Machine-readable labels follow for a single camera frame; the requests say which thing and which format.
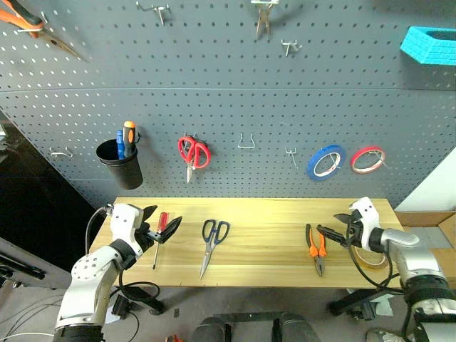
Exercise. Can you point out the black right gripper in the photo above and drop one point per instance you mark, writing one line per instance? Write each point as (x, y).
(353, 233)

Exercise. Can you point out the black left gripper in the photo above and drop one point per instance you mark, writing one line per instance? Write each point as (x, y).
(144, 237)

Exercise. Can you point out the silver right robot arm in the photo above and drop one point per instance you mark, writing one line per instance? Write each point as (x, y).
(404, 246)

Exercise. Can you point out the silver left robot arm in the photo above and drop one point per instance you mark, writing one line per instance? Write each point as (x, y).
(89, 270)

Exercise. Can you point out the brown tape roll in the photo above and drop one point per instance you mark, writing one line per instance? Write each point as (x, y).
(374, 265)

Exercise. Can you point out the black cup holder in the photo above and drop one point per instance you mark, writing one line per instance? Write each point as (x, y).
(123, 169)

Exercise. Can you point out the silver pegboard hook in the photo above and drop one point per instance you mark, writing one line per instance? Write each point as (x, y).
(336, 160)
(378, 156)
(161, 12)
(193, 135)
(61, 154)
(290, 46)
(33, 32)
(293, 158)
(246, 145)

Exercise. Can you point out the blue tape roll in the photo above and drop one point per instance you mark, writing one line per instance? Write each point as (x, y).
(313, 164)

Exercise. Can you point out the red tape roll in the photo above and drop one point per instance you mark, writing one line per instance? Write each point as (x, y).
(356, 160)

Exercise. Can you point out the black table leg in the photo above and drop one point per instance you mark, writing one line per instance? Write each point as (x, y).
(149, 303)
(352, 301)

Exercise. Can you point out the cardboard box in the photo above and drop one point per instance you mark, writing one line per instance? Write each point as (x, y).
(420, 219)

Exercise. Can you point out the small black floor device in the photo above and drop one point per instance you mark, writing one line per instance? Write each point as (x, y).
(121, 307)

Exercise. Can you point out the grey metal pegboard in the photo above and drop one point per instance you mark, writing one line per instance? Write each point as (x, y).
(228, 89)

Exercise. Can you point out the cyan mesh basket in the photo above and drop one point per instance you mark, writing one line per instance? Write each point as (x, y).
(424, 46)

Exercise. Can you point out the silver locking pliers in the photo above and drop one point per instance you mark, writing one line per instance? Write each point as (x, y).
(263, 19)

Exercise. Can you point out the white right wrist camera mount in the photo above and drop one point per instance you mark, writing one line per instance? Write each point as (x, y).
(367, 211)

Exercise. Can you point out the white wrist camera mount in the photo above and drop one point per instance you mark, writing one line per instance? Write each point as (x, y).
(367, 211)
(123, 221)

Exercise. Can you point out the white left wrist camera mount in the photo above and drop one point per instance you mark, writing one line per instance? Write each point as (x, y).
(123, 221)

